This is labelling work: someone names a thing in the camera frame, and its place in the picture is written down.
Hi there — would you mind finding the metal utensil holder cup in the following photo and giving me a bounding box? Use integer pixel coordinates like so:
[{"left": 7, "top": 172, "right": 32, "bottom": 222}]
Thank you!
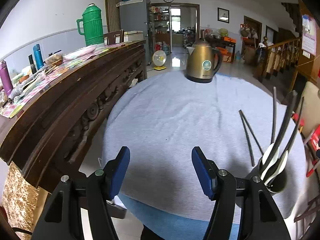
[{"left": 257, "top": 154, "right": 288, "bottom": 194}]

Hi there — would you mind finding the white chest freezer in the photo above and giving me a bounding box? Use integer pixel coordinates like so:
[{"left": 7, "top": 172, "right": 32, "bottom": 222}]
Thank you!
[{"left": 124, "top": 31, "right": 145, "bottom": 42}]

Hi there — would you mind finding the beige leather armchair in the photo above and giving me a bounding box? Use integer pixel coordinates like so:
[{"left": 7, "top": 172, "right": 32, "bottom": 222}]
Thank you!
[{"left": 293, "top": 81, "right": 320, "bottom": 138}]

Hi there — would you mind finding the dark metal chopstick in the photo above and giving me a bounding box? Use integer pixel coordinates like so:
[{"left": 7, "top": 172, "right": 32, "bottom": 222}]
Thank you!
[{"left": 239, "top": 110, "right": 255, "bottom": 167}]

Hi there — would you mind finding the light blue table towel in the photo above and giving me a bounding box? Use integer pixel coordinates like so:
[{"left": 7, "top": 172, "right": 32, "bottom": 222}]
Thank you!
[{"left": 101, "top": 69, "right": 308, "bottom": 230}]

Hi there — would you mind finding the carved dark wooden sideboard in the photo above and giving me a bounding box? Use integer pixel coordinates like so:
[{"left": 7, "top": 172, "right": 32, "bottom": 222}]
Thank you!
[{"left": 1, "top": 41, "right": 146, "bottom": 192}]

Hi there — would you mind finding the blue bottle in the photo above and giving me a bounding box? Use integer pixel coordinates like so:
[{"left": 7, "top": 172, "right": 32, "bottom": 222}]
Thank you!
[{"left": 33, "top": 44, "right": 44, "bottom": 70}]

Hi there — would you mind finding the purple bottle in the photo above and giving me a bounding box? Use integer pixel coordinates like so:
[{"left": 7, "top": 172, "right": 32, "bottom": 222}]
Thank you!
[{"left": 0, "top": 60, "right": 13, "bottom": 96}]

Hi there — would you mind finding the wall calendar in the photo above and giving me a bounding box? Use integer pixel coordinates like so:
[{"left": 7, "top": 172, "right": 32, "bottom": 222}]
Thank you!
[{"left": 302, "top": 14, "right": 317, "bottom": 56}]

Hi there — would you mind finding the wooden stair railing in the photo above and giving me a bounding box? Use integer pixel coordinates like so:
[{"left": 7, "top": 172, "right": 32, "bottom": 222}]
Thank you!
[{"left": 258, "top": 37, "right": 302, "bottom": 81}]

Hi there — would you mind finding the green thermos jug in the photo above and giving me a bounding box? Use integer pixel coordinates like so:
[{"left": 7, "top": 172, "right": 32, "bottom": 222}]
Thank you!
[{"left": 76, "top": 3, "right": 104, "bottom": 46}]

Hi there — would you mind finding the grey refrigerator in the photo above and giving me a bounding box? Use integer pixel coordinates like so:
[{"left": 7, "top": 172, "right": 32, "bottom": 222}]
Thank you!
[{"left": 117, "top": 0, "right": 153, "bottom": 65}]

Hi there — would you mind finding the small yellow white fan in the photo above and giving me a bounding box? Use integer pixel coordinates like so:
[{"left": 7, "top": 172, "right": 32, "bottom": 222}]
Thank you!
[{"left": 152, "top": 50, "right": 167, "bottom": 71}]

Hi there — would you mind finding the framed wall picture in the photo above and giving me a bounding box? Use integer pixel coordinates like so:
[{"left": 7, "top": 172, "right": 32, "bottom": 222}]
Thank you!
[{"left": 217, "top": 8, "right": 230, "bottom": 23}]

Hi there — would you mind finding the golden electric kettle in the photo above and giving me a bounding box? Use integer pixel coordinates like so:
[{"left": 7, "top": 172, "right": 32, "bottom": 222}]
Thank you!
[{"left": 185, "top": 39, "right": 222, "bottom": 83}]

